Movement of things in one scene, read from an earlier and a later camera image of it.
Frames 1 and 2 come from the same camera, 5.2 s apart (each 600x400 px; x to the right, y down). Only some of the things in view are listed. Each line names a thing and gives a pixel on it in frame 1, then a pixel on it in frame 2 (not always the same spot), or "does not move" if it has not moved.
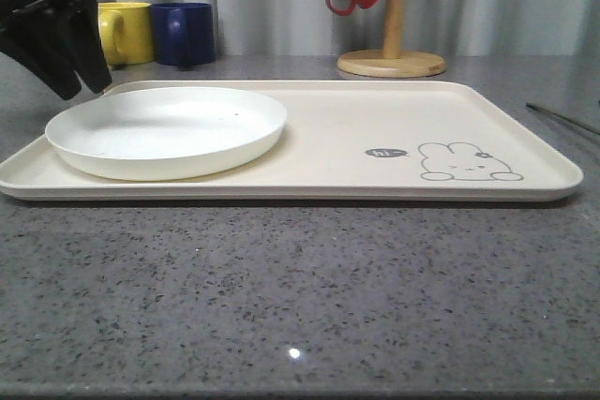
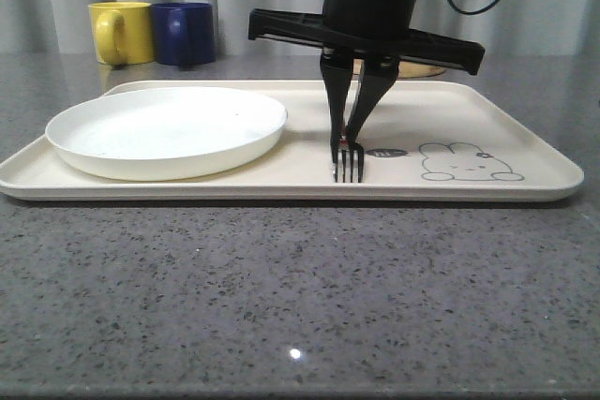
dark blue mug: (183, 33) does not move
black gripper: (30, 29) to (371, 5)
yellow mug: (127, 32) does not move
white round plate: (162, 133) does not move
